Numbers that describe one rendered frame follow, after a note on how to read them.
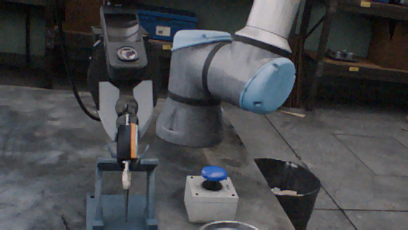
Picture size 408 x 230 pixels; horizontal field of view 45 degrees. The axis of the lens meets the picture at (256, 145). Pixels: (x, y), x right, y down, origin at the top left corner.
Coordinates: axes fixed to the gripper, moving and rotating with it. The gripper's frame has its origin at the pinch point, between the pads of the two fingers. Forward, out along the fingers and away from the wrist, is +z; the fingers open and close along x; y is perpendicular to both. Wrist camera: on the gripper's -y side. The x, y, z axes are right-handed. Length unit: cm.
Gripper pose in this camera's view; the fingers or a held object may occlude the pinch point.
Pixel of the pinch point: (127, 133)
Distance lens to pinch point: 72.0
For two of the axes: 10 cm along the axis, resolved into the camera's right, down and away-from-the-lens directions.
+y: -3.7, -3.8, 8.5
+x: -9.3, 0.9, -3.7
